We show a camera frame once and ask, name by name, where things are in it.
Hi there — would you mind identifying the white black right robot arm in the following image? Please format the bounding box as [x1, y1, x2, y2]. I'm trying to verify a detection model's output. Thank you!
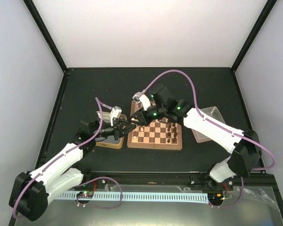
[130, 84, 262, 190]

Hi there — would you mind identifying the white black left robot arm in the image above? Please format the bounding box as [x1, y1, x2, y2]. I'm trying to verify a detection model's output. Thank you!
[9, 119, 136, 221]

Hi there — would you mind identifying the wooden chess board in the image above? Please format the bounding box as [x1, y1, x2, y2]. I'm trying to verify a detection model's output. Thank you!
[127, 100, 183, 149]

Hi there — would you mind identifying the small electronics board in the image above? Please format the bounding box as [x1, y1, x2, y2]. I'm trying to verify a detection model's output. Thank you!
[76, 191, 94, 199]

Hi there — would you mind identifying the yellow tin box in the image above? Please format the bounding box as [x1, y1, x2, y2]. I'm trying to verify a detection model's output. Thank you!
[95, 112, 124, 149]

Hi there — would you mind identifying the clear plastic tray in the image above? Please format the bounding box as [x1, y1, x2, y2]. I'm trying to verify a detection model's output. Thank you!
[192, 106, 227, 144]

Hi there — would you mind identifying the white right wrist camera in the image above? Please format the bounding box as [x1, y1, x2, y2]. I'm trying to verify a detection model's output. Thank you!
[133, 92, 151, 111]

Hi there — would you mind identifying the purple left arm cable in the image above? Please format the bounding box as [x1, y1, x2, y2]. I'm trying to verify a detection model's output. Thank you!
[12, 97, 114, 219]

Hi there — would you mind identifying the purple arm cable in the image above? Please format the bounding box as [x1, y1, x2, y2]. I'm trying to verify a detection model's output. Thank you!
[141, 69, 276, 209]
[12, 97, 114, 219]

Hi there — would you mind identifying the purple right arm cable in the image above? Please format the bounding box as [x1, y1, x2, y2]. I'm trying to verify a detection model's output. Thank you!
[141, 69, 276, 209]

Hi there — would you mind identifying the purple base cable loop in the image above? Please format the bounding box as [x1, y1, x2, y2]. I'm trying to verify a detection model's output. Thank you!
[75, 177, 124, 210]

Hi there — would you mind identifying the white slotted cable duct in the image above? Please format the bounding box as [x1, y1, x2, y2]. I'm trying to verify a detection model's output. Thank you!
[56, 191, 209, 204]

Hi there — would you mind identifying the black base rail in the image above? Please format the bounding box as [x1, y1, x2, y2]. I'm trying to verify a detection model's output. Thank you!
[84, 172, 278, 191]

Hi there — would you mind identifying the black frame post left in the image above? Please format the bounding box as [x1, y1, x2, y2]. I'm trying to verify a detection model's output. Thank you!
[23, 0, 68, 72]

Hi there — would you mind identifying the black frame post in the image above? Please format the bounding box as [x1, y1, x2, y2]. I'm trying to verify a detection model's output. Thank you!
[231, 0, 277, 73]
[23, 0, 68, 72]

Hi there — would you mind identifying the black frame post right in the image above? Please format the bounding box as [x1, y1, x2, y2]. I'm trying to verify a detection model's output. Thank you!
[231, 0, 277, 73]

